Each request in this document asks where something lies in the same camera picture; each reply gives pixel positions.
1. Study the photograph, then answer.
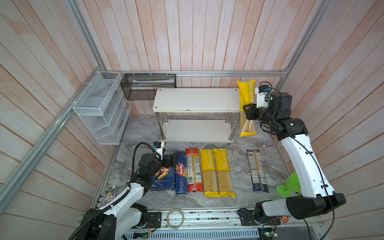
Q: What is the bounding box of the yellow spaghetti bag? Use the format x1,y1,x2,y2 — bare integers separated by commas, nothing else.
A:
237,80,257,137
200,149,219,198
214,149,236,199

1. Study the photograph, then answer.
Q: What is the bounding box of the dark blue spaghetti bag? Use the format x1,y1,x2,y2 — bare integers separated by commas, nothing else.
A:
247,150,269,193

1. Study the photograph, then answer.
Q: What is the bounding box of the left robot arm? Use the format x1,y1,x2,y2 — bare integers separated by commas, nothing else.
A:
69,141,179,240

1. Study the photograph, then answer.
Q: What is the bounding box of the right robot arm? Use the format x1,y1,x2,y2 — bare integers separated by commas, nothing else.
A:
240,92,347,223

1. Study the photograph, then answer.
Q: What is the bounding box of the blue Barilla pasta box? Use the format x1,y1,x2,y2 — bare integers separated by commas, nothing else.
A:
150,167,175,191

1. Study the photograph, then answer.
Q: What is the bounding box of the white two-tier shelf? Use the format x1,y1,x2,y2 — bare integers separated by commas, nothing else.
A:
153,88,240,144

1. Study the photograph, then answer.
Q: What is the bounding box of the narrow blue Barilla spaghetti box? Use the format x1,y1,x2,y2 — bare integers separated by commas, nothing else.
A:
175,151,188,194

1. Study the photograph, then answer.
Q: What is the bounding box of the red spaghetti bag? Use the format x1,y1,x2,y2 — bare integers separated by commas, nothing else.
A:
186,148,204,193

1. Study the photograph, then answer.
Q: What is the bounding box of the small printed card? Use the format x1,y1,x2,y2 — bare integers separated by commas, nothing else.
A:
103,185,117,206

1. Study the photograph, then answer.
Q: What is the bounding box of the black mesh basket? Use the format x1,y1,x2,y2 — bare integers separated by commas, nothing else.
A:
120,73,177,101

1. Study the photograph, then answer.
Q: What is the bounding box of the green funnel cup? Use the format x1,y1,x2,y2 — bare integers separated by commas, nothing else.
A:
277,173,301,198

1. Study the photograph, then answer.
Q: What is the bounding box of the red round tag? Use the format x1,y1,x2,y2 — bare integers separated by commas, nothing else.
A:
280,217,289,224

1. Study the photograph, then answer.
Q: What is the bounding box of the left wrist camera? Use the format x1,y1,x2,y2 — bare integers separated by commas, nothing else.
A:
153,141,165,157

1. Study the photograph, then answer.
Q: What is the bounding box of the coiled white cable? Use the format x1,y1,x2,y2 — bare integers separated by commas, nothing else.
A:
165,208,185,230

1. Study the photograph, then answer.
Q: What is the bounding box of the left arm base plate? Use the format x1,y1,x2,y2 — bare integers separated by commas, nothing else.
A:
133,212,162,229

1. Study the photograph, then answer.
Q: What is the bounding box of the white wire mesh organizer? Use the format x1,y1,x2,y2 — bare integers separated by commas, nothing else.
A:
73,72,132,145

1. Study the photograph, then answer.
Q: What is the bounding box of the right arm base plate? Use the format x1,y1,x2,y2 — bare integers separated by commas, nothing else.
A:
237,208,281,227

